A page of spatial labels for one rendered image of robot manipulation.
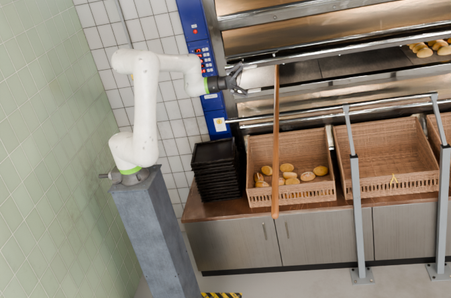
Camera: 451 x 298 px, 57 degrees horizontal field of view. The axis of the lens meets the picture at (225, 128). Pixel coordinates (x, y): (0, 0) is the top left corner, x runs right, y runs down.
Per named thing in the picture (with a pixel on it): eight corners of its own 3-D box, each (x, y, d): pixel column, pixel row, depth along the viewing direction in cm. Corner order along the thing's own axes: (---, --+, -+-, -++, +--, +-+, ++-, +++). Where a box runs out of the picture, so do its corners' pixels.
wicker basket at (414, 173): (334, 158, 300) (331, 125, 288) (417, 149, 290) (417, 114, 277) (344, 201, 258) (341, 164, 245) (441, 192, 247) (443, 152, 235)
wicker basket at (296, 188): (253, 167, 312) (246, 135, 299) (329, 159, 301) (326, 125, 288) (248, 209, 270) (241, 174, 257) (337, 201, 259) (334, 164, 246)
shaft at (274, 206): (279, 219, 166) (278, 214, 165) (271, 220, 166) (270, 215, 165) (279, 67, 314) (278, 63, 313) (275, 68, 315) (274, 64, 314)
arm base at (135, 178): (96, 188, 210) (92, 178, 207) (108, 171, 223) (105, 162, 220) (143, 185, 203) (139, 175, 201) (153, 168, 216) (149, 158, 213)
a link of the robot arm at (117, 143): (132, 178, 199) (119, 145, 190) (113, 171, 209) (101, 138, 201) (152, 164, 207) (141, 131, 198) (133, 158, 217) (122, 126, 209)
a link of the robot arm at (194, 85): (188, 98, 234) (182, 98, 223) (185, 76, 234) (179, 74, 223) (212, 95, 231) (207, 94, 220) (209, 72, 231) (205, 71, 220)
